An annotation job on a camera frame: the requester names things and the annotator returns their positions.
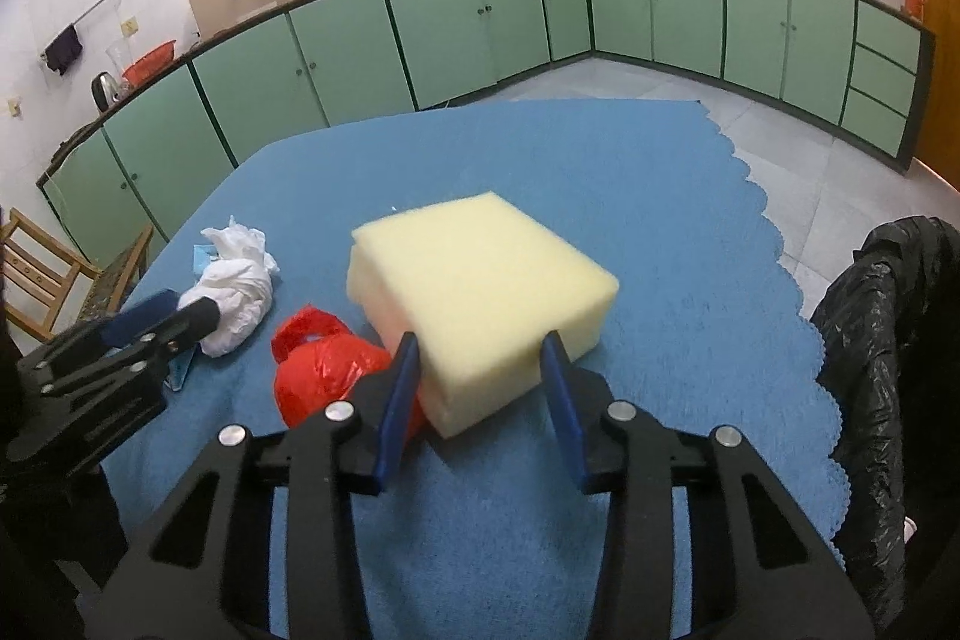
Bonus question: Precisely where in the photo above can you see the white tissue wad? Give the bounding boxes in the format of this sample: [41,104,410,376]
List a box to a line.
[178,218,280,359]

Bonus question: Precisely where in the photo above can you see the dark cloth on rail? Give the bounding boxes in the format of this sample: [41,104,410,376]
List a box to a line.
[43,25,83,76]

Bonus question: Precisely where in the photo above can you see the green lower kitchen cabinets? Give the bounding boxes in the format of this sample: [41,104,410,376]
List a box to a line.
[37,0,935,263]

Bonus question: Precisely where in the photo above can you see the wall towel rail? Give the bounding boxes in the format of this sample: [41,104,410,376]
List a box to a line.
[39,0,109,64]

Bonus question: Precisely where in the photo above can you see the light blue snack wrapper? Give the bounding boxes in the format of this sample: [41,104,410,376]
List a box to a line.
[163,242,220,393]

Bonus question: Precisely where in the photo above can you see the black lined trash bin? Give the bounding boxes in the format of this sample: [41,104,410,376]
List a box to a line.
[812,216,958,638]

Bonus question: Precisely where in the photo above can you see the red plastic bag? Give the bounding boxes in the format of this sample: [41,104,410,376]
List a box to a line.
[270,305,394,429]

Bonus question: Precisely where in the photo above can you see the yellow foam sponge block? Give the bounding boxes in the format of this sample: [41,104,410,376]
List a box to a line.
[347,191,620,438]

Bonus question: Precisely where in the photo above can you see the wooden chair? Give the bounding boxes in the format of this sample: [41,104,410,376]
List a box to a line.
[2,208,155,342]

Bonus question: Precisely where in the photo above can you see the steel electric kettle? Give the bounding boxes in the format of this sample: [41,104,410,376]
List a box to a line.
[91,71,122,113]

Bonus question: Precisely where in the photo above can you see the brown wooden door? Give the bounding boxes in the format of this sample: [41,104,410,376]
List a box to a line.
[916,0,960,188]

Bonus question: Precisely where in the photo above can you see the blue felt table mat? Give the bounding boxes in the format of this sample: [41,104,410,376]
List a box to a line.
[106,99,850,638]

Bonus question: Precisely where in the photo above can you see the red plastic basin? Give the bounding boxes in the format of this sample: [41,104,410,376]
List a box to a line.
[122,41,176,88]

